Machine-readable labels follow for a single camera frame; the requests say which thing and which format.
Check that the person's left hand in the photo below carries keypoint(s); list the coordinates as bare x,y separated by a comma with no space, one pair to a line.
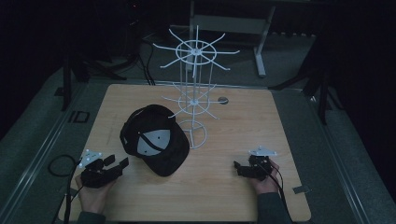
93,199

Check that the grey tape strip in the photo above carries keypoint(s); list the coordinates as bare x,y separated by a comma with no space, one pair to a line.
301,189

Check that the black baseball cap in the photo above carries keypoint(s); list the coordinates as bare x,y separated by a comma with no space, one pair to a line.
162,155

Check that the person's right hand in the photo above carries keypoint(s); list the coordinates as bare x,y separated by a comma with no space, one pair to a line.
267,186

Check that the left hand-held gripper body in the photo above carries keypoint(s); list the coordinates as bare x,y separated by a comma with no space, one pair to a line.
95,175

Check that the black tripod stand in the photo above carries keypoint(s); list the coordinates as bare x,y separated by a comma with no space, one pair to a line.
67,84
323,99

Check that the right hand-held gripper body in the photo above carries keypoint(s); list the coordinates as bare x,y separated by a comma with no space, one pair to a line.
258,169

